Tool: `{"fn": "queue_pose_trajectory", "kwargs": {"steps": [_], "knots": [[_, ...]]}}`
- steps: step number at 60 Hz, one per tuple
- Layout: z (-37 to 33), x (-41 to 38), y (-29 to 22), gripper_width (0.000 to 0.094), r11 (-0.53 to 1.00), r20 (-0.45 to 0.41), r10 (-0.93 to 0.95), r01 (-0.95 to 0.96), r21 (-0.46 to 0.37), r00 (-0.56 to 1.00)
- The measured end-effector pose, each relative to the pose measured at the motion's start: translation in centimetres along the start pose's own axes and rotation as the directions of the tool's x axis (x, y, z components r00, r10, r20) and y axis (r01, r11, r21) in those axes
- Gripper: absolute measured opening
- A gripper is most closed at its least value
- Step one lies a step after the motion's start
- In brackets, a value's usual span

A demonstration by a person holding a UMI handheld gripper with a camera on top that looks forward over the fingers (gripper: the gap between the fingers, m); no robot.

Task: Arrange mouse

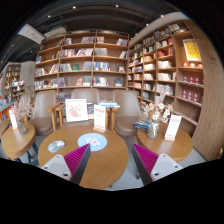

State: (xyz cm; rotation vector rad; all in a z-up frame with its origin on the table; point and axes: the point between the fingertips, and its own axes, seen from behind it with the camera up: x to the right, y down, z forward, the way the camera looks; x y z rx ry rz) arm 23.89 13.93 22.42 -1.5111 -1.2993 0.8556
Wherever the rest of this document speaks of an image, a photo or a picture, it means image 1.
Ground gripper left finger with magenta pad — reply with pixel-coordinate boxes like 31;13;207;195
42;144;91;185

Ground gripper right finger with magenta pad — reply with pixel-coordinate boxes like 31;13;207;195
132;144;182;185

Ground grey computer mouse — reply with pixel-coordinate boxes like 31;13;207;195
48;140;65;153

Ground round wooden centre table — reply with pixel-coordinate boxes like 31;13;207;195
38;126;129;189

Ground round wooden table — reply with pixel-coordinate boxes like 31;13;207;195
137;123;193;162
1;123;37;159
38;126;129;189

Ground round blue white mat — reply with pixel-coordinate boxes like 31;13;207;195
77;133;107;152

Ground round wooden right table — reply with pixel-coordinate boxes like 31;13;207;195
137;123;193;162

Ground stack of blue books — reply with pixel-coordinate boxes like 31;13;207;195
133;120;151;131

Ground white sign on right table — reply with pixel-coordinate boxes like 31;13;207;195
164;115;182;141

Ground white sign on table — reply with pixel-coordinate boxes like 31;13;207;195
9;109;18;129
164;115;182;141

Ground white sign with red header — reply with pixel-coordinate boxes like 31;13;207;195
93;104;106;132

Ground glass vase with dried flowers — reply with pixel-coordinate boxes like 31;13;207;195
144;93;173;139

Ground beige chair right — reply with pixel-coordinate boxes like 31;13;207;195
113;90;142;136

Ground beige chair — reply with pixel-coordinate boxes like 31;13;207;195
29;90;56;136
113;90;142;136
71;88;100;103

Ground framed white pink picture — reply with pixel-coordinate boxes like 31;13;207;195
65;99;88;122

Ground small wooden side table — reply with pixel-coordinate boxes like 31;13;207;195
49;99;119;132

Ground round wooden left table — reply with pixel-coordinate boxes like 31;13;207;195
1;123;37;159

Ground books on side table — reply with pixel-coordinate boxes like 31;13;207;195
98;101;120;108

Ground beige chair left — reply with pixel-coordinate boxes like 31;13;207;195
29;90;56;136

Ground beige chair middle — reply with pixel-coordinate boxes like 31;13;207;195
71;88;100;103

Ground white sign on left table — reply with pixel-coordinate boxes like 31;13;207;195
9;109;18;129

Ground vase with dried flowers left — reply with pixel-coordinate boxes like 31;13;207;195
13;94;34;135

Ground distant bookshelf left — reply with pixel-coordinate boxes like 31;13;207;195
3;63;25;102

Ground wooden bookshelf centre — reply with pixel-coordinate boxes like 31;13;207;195
34;29;129;99

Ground wooden bookshelf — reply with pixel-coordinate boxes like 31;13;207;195
128;16;224;161
34;29;129;99

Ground wooden bookshelf right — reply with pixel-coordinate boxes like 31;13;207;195
128;16;224;161

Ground yellow poster on shelf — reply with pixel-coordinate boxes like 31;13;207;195
183;39;201;61

